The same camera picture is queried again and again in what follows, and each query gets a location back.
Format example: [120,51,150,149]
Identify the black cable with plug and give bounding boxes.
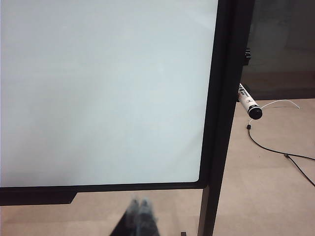
[283,153,315,187]

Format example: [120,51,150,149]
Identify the white marker pen black cap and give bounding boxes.
[236,83,263,120]

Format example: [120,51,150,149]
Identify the black cable with connector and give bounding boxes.
[246,124,315,158]

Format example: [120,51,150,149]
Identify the thin white cable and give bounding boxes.
[248,99,301,125]

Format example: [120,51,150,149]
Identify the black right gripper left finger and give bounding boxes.
[109,198,140,236]

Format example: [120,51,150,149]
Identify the white whiteboard with black frame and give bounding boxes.
[0,0,238,197]

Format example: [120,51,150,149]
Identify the black stand adjustment knob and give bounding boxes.
[243,48,252,66]

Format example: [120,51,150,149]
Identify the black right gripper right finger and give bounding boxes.
[136,197,161,236]

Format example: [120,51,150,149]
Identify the black whiteboard tray ledge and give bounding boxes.
[0,191,78,206]

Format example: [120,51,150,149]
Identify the black whiteboard stand post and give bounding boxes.
[196,0,255,236]

